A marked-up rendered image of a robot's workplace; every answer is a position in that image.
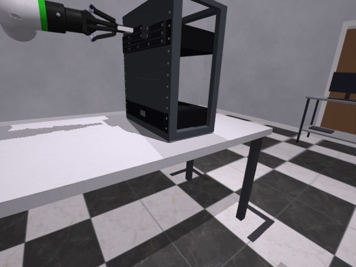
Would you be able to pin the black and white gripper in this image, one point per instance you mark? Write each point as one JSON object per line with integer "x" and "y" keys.
{"x": 84, "y": 22}

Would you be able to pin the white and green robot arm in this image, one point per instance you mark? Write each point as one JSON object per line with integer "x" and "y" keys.
{"x": 18, "y": 17}

